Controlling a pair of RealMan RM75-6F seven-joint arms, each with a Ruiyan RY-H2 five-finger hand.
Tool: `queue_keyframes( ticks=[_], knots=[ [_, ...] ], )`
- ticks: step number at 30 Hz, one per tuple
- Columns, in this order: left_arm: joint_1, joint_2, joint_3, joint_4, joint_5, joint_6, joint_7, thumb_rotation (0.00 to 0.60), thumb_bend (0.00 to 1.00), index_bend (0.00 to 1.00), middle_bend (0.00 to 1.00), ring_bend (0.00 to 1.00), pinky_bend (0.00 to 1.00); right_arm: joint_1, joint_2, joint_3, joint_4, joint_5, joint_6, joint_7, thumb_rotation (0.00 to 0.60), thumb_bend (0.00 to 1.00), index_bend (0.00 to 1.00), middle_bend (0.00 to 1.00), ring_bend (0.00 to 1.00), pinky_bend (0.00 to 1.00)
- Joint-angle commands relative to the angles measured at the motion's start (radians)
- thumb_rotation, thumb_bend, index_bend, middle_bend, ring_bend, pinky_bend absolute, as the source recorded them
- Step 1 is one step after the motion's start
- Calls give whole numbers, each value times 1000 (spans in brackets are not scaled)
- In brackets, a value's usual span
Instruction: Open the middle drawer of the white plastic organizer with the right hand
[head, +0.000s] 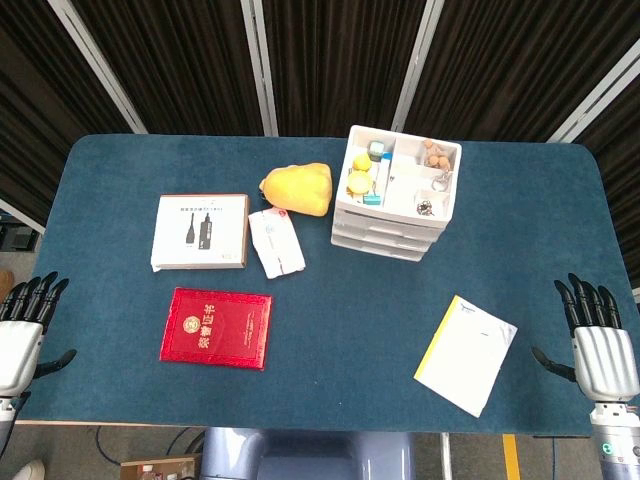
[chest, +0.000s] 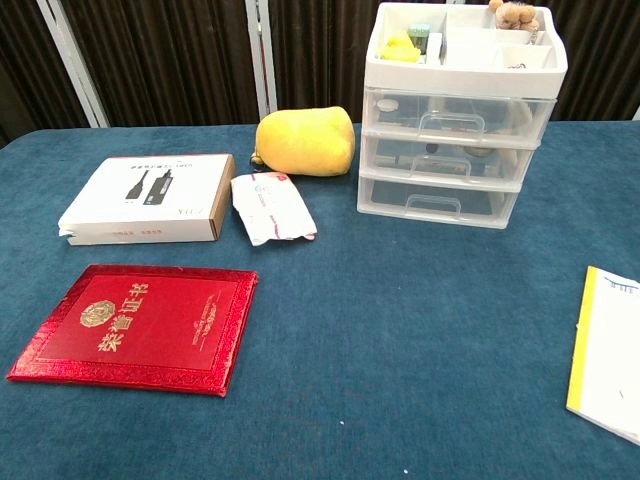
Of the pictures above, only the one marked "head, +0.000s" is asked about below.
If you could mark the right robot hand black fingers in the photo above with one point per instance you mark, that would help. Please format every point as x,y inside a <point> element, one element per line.
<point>605,360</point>

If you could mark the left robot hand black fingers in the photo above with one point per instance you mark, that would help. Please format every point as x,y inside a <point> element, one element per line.
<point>17,345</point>

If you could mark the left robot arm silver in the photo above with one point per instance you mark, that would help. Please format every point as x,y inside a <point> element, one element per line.
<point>6,415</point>

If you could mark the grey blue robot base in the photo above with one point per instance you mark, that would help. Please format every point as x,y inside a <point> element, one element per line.
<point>307,455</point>

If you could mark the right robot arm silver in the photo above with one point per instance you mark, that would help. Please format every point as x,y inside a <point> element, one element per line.
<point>616,440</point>

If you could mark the clear lowest drawer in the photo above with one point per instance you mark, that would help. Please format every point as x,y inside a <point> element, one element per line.
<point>377,249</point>

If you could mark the white shoe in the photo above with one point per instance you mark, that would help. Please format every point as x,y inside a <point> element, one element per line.
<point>29,471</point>

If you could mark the white booklet yellow spine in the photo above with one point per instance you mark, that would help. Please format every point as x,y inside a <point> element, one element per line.
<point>467,357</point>

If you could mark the brown cardboard box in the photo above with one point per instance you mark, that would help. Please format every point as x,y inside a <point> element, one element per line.
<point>160,469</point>

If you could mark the red certificate folder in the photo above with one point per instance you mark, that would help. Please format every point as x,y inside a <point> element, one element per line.
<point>216,327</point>

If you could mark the white cardboard product box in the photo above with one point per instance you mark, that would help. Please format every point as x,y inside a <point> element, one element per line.
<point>200,230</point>

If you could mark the small metal trinket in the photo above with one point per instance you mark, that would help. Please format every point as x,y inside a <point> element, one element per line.
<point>425,207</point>

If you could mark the blue table mat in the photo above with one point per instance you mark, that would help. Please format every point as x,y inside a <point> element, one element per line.
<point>340,310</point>

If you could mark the white tissue pack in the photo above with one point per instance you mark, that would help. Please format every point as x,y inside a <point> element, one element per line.
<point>276,242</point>

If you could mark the teal binder clip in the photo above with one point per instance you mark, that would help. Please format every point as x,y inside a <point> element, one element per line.
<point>372,200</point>

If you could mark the small white upright box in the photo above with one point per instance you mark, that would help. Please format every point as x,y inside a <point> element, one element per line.
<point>384,175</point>

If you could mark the yellow round toy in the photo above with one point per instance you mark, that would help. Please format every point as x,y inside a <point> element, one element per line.
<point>359,182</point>

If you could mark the yellow plush toy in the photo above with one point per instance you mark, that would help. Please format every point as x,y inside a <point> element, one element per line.
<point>300,189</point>

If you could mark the dark brown curtain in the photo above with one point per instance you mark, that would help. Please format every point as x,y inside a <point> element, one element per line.
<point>340,55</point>

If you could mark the white partition post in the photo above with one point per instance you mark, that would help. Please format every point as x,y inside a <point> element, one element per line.
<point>595,97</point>
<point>260,65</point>
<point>417,65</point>
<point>97,65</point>

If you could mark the white drawer organizer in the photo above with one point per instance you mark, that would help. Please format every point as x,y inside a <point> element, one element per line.
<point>400,170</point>

